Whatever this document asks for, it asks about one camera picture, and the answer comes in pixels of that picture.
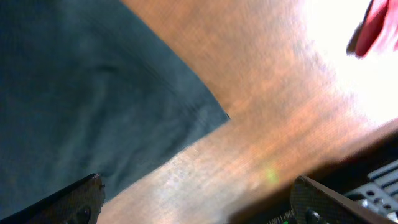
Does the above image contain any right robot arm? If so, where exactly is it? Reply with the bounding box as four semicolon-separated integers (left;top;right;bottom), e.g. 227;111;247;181
1;133;397;223

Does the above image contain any red t-shirt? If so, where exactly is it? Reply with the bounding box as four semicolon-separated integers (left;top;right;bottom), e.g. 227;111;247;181
354;0;397;58

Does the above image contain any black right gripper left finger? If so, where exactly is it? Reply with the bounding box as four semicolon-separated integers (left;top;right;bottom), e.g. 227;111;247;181
1;174;105;224

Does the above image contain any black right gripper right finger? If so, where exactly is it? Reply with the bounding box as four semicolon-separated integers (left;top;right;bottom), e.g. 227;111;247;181
290;176;397;224

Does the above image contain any dark green t-shirt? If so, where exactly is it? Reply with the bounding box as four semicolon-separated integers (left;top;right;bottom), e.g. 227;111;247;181
1;0;228;218

